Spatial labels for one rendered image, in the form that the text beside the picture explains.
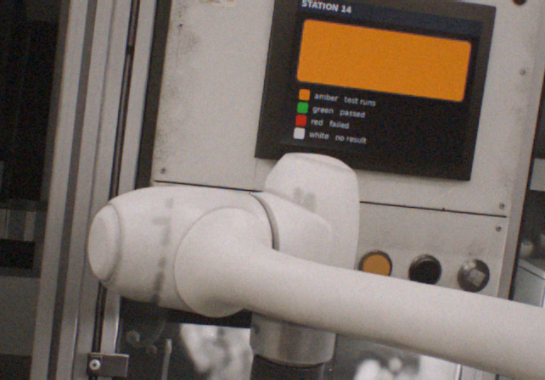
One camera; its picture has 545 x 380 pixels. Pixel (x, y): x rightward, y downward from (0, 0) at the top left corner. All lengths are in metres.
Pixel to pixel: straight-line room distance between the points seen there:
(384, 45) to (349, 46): 0.04
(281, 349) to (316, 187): 0.17
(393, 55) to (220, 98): 0.19
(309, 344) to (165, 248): 0.22
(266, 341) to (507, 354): 0.32
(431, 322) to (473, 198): 0.42
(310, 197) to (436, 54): 0.25
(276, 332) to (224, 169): 0.20
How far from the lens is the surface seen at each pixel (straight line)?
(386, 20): 1.22
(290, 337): 1.12
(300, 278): 0.92
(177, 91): 1.20
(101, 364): 1.26
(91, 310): 1.24
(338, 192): 1.10
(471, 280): 1.31
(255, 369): 1.16
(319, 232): 1.09
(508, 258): 1.34
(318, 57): 1.20
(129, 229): 0.99
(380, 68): 1.22
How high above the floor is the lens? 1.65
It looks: 7 degrees down
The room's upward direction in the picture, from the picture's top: 8 degrees clockwise
